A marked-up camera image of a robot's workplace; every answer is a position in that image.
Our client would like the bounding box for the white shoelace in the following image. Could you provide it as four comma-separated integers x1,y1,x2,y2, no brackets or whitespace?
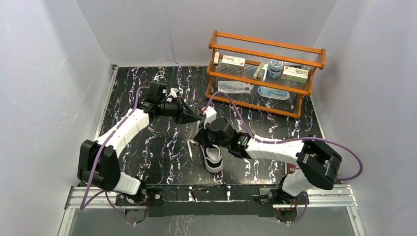
187,139,204,161

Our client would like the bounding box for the black and white sneaker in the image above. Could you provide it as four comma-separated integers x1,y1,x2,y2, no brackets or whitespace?
194,129,223,173

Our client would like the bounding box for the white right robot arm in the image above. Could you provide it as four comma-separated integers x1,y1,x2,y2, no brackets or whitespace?
194,118,342,204

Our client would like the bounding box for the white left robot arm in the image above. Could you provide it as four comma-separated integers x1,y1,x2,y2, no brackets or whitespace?
77,82,202,205

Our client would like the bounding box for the clear packaged item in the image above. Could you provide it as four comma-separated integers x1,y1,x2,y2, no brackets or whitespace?
217,81,254,94

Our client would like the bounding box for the blue packaged tool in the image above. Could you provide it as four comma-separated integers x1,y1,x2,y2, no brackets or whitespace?
257,86,290,100

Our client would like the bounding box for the small white tape roll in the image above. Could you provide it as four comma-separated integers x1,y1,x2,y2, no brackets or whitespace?
213,52,220,65

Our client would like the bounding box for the white box left shelf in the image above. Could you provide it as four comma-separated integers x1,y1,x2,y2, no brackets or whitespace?
220,55,245,70

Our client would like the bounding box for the white box shelf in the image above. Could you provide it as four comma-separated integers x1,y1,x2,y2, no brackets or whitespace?
281,66,308,83
220,55,245,70

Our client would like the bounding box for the orange wooden shelf rack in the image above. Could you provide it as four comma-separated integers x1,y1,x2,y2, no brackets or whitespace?
205,30,326,118

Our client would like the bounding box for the dark orange book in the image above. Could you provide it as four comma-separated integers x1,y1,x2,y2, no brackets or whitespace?
284,157,300,175

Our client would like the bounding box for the blue patterned round tin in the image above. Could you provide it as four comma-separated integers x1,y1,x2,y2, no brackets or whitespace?
267,59,284,78

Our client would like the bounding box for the white box right shelf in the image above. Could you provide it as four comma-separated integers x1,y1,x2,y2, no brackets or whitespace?
281,66,308,83

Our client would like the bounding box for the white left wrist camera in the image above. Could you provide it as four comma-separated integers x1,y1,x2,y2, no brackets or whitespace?
165,88,182,102

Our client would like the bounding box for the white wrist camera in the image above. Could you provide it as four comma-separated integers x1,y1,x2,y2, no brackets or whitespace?
165,88,182,102
202,106,217,128

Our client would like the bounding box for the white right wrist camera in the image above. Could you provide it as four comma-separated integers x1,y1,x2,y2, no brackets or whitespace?
202,106,217,128

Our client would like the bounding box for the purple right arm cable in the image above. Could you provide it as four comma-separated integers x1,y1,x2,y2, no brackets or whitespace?
202,91,363,225

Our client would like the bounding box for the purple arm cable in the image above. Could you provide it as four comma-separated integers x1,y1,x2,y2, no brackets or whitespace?
202,91,363,225
80,86,150,225

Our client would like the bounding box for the black metal base frame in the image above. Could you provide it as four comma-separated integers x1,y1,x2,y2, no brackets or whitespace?
116,184,309,221

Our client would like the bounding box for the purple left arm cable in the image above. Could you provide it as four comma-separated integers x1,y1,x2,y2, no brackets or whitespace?
80,86,150,225

